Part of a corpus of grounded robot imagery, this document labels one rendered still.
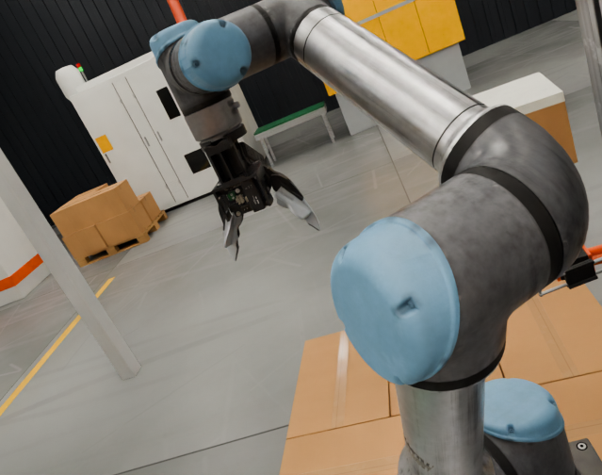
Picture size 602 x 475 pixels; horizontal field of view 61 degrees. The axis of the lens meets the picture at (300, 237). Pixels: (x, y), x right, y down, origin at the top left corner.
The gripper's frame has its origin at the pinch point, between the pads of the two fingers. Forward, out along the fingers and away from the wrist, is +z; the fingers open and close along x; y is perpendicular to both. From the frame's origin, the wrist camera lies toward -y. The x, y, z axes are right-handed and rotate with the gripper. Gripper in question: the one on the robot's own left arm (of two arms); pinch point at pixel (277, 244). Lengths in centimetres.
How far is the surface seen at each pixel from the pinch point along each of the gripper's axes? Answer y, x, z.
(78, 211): -606, -414, 73
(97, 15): -1079, -433, -220
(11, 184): -240, -213, -15
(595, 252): -38, 60, 44
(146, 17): -1082, -339, -177
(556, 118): -200, 111, 63
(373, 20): -757, 78, 2
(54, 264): -238, -218, 46
